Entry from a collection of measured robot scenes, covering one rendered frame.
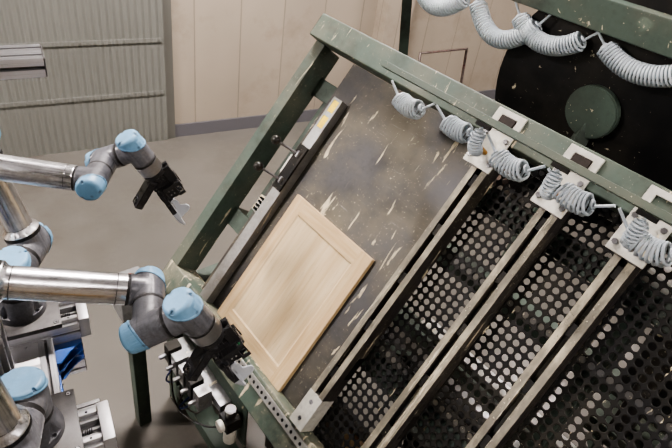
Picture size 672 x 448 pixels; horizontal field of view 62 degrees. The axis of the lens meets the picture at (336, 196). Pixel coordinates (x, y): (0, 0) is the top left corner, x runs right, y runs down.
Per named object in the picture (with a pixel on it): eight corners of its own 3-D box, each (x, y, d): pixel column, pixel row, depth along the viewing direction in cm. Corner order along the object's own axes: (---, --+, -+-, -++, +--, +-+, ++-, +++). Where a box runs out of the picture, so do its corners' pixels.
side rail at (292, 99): (190, 262, 247) (170, 258, 239) (331, 53, 236) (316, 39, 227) (196, 270, 244) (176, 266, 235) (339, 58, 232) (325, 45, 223)
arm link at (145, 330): (136, 326, 134) (178, 307, 133) (134, 363, 125) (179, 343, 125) (117, 306, 129) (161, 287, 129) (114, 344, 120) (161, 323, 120)
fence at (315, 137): (207, 295, 227) (199, 294, 224) (339, 100, 217) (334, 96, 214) (212, 303, 224) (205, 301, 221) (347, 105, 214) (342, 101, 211)
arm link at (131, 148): (114, 132, 171) (138, 123, 170) (133, 157, 179) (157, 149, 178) (109, 148, 166) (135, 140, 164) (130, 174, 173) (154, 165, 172)
